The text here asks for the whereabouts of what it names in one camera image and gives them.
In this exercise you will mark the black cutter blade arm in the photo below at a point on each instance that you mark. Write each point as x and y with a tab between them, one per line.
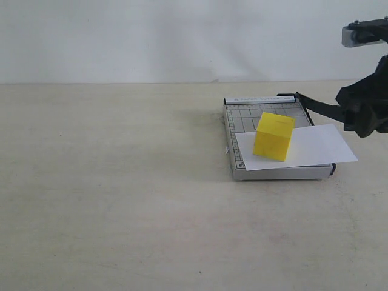
334	112

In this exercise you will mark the grey paper cutter base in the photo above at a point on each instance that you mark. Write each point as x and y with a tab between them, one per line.
241	114

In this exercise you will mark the white paper sheet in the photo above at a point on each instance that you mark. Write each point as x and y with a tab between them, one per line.
309	146

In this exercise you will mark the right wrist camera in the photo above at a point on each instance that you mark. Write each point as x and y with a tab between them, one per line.
361	33

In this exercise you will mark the yellow foam cube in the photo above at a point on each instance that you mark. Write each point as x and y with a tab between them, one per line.
273	136

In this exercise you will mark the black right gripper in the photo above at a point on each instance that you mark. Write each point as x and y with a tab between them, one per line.
366	101

